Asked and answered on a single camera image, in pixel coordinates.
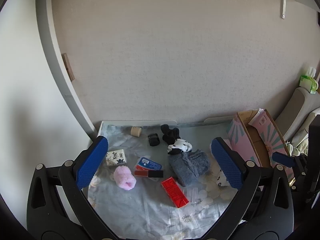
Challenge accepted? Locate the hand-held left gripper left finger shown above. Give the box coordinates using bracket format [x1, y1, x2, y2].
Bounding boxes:
[26, 135, 118, 240]

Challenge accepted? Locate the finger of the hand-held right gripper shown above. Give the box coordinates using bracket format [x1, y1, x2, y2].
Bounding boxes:
[272, 152, 307, 178]

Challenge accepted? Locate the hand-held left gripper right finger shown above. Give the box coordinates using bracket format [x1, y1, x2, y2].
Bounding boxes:
[202, 137, 294, 240]

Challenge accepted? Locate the white sock with dark print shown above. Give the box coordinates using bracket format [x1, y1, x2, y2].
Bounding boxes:
[215, 169, 232, 187]

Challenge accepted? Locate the pink fuzzy sock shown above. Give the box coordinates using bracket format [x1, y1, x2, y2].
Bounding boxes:
[112, 166, 137, 192]

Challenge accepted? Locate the cardboard box with pink print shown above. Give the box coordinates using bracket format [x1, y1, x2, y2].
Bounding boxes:
[226, 109, 297, 182]

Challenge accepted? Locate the grey fuzzy sock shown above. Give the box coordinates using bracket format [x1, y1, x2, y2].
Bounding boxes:
[169, 149, 211, 187]

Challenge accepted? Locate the clear plastic cup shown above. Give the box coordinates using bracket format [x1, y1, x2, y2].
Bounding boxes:
[184, 186, 199, 203]

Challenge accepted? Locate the blue plastic case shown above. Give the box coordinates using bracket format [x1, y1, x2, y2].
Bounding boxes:
[135, 156, 162, 172]

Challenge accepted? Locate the red and black tube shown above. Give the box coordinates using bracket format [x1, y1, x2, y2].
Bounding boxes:
[134, 170, 164, 178]

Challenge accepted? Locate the red carton box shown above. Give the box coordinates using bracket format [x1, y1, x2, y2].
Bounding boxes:
[161, 176, 189, 209]

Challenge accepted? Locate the white desktop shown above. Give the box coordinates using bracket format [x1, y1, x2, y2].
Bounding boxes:
[96, 116, 237, 143]

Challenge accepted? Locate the floral yellow bedding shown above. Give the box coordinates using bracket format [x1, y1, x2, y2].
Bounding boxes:
[287, 140, 310, 158]

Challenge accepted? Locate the white box with blue pattern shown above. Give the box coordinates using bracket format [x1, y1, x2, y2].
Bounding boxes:
[106, 149, 126, 167]

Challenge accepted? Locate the black and white spotted sock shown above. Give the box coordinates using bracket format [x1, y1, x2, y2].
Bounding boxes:
[167, 138, 193, 155]

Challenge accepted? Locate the grey chair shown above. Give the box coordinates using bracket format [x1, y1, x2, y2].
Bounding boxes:
[274, 87, 320, 142]

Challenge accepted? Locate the floral grey tablecloth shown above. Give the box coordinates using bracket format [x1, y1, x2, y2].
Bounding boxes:
[86, 121, 240, 239]

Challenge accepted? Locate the small black container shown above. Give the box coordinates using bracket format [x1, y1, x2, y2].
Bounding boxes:
[147, 132, 160, 147]

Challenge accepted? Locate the green tissue box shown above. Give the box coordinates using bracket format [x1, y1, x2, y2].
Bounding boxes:
[299, 66, 319, 95]

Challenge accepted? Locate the small wooden wall block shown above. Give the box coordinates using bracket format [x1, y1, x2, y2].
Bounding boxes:
[61, 53, 76, 82]

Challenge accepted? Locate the grey curved frame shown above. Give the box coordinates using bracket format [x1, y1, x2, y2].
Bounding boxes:
[35, 0, 97, 140]

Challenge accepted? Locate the white shelf bracket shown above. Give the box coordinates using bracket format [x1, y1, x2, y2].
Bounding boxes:
[281, 0, 320, 20]

